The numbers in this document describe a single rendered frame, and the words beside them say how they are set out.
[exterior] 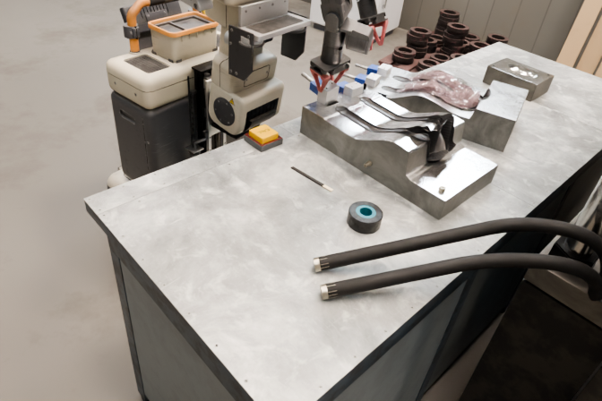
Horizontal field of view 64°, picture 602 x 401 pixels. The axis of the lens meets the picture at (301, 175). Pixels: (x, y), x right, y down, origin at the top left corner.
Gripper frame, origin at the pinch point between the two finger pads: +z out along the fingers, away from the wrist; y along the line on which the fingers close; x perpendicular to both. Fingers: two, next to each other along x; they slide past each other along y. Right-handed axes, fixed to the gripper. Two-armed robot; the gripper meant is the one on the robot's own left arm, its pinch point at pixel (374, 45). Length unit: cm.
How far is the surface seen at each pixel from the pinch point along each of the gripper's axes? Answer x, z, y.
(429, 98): -15.9, 19.1, -1.0
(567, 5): 15, 37, 310
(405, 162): -27, 24, -40
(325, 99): 1.6, 8.9, -29.1
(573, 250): -61, 47, -34
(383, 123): -12.6, 18.8, -23.7
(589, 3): -10, 32, 261
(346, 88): 1.8, 8.7, -17.9
